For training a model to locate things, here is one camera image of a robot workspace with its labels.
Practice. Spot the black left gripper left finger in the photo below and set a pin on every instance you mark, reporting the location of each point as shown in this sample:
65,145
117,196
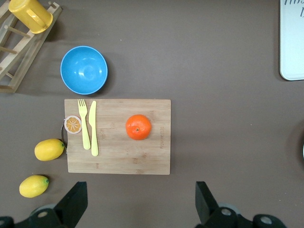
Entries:
71,204

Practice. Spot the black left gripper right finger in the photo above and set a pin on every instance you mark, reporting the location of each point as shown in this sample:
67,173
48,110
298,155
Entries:
206,206

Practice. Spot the orange fruit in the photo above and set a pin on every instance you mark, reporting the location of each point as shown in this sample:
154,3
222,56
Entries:
138,127

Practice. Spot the white round plate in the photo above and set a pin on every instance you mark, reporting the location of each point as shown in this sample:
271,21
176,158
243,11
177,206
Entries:
303,150

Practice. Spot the yellow lemon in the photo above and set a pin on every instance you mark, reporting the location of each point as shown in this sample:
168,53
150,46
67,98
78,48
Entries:
48,149
33,186

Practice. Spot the yellow plastic fork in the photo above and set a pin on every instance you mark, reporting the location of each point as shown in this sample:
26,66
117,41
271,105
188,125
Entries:
85,133

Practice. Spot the wooden cutting board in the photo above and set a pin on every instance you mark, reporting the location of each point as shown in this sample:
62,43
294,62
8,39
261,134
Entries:
133,156

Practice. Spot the round orange slice tag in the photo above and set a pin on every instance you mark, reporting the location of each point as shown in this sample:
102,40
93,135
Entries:
73,124

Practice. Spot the yellow plastic knife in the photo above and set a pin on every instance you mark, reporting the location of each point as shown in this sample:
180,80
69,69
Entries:
93,123

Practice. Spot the blue bowl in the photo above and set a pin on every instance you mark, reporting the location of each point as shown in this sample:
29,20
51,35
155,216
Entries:
83,70

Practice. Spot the wooden mug rack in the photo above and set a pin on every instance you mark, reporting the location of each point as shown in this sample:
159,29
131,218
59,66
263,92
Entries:
33,47

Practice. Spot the cream tray with bear print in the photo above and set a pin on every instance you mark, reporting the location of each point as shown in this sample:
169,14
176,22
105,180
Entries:
292,47

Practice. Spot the yellow mug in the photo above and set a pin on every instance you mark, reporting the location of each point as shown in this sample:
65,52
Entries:
23,12

